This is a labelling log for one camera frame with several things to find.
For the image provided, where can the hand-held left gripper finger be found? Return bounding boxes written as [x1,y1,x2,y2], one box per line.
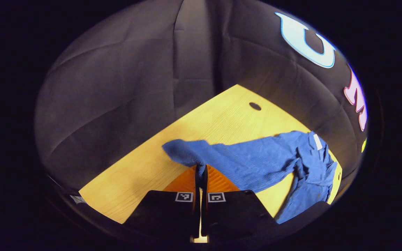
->
[122,164,202,242]
[201,164,278,242]

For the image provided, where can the blue button jacket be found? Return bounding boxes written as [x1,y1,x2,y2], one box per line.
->
[162,131,338,224]

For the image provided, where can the black backdrop cloth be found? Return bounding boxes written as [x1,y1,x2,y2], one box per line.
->
[35,0,368,196]

